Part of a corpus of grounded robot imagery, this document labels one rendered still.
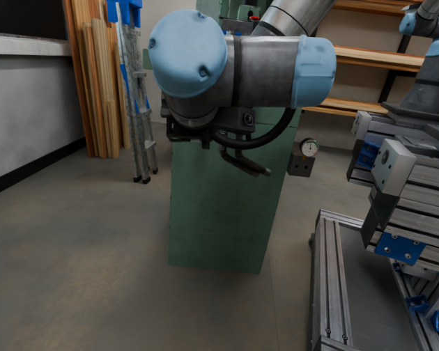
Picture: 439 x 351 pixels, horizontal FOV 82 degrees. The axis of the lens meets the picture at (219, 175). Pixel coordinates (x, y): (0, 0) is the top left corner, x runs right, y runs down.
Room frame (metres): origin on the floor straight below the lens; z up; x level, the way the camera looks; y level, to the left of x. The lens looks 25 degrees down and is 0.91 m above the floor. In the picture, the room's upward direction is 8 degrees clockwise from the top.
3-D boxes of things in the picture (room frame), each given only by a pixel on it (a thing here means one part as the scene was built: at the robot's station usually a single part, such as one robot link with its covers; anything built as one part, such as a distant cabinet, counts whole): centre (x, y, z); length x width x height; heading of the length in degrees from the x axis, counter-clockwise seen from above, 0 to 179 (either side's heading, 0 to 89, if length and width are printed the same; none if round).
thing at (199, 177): (1.17, -0.02, 0.35); 0.58 x 0.45 x 0.71; 2
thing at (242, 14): (1.07, -0.03, 1.03); 0.14 x 0.07 x 0.09; 2
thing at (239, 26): (0.86, -0.01, 0.99); 0.13 x 0.11 x 0.06; 92
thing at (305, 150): (0.85, -0.29, 0.65); 0.06 x 0.04 x 0.08; 92
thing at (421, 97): (0.97, -0.70, 0.87); 0.15 x 0.15 x 0.10
